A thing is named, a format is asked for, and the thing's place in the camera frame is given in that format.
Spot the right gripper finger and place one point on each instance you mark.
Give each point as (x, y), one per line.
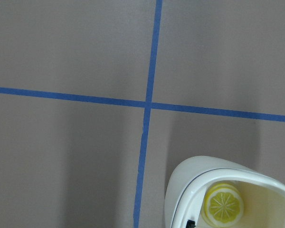
(191, 224)

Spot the green lemon slice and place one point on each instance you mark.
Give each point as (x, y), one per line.
(223, 206)

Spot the cream plastic basket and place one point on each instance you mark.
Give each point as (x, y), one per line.
(263, 196)

